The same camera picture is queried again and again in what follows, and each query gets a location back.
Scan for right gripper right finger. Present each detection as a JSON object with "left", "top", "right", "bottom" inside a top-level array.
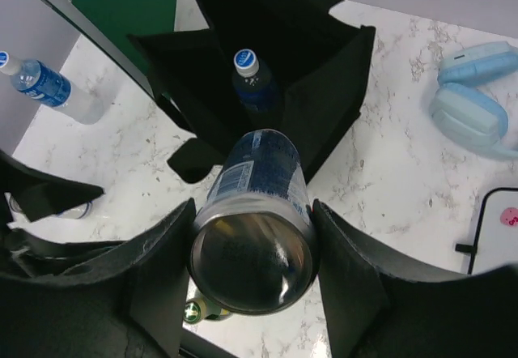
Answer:
[{"left": 312, "top": 201, "right": 517, "bottom": 357}]

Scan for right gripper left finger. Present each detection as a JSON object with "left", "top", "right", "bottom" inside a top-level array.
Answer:
[{"left": 1, "top": 200, "right": 195, "bottom": 357}]

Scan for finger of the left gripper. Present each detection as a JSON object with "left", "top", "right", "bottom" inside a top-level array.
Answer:
[{"left": 1, "top": 151, "right": 104, "bottom": 214}]

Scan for Red Bull can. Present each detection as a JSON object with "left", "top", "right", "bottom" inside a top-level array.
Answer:
[
  {"left": 8, "top": 195, "right": 93, "bottom": 222},
  {"left": 188, "top": 129, "right": 320, "bottom": 316}
]

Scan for blue label water bottle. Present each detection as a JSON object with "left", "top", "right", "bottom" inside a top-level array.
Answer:
[{"left": 231, "top": 49, "right": 282, "bottom": 114}]

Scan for black canvas bag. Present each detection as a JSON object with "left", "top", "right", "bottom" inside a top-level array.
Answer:
[{"left": 130, "top": 0, "right": 376, "bottom": 183}]

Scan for green glass bottle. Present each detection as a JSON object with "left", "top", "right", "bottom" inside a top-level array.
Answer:
[{"left": 183, "top": 282, "right": 233, "bottom": 325}]

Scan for water bottle on table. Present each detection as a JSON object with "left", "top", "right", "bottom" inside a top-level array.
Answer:
[{"left": 1, "top": 51, "right": 104, "bottom": 125}]

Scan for whiteboard with red writing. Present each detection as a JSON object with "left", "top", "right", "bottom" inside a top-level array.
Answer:
[{"left": 455, "top": 187, "right": 518, "bottom": 275}]

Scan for green file holder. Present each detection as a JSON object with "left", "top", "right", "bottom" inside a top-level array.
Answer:
[{"left": 41, "top": 0, "right": 176, "bottom": 96}]

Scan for light blue headphones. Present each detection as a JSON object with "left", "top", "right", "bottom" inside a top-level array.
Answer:
[{"left": 429, "top": 41, "right": 517, "bottom": 160}]

